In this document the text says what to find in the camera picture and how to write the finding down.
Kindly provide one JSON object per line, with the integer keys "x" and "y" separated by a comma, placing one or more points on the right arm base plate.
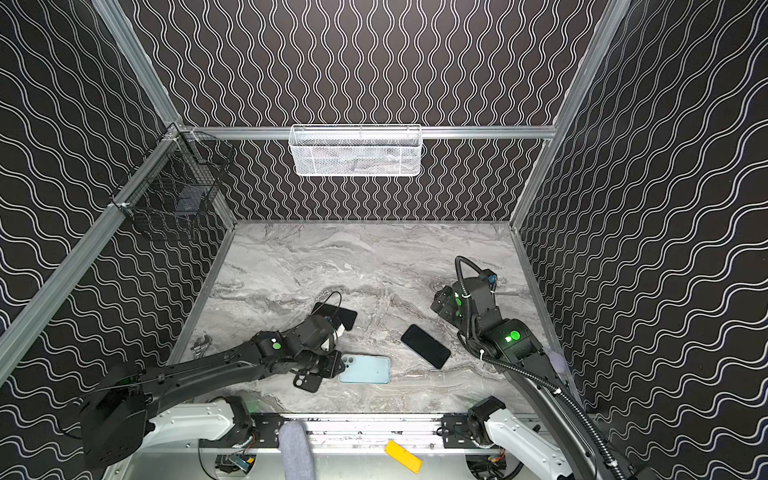
{"x": 465, "y": 430}

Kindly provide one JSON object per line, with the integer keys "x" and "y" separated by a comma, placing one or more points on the light blue phone case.
{"x": 365, "y": 369}

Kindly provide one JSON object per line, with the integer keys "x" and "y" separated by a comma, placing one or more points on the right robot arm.
{"x": 575, "y": 448}

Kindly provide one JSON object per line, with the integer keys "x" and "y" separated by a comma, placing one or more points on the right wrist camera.
{"x": 490, "y": 278}

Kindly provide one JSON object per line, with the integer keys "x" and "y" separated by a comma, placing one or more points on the white wire basket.
{"x": 356, "y": 150}

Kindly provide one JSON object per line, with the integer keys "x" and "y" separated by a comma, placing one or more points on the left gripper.
{"x": 324, "y": 365}

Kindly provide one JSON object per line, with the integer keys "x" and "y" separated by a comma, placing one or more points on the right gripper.
{"x": 447, "y": 300}

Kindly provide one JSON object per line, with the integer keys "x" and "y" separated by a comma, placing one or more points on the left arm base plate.
{"x": 261, "y": 431}

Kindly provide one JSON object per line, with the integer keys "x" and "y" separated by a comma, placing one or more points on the blue phone black screen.
{"x": 426, "y": 346}

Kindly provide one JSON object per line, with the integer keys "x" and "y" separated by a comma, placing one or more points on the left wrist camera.
{"x": 337, "y": 329}

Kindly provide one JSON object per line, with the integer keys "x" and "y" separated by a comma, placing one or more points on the aluminium front rail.
{"x": 339, "y": 433}

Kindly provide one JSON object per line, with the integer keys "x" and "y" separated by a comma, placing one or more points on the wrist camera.
{"x": 490, "y": 278}
{"x": 337, "y": 329}

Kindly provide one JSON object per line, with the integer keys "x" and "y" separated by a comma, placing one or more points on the black phone case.
{"x": 308, "y": 380}

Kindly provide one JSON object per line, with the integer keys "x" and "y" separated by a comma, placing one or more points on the black phone upper left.
{"x": 339, "y": 315}

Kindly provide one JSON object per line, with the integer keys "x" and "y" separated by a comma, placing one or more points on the black wire basket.
{"x": 180, "y": 200}

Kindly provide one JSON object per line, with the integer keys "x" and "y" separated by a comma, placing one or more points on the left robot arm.
{"x": 115, "y": 417}

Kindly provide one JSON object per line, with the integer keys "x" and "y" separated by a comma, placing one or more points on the yellow tag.
{"x": 408, "y": 460}

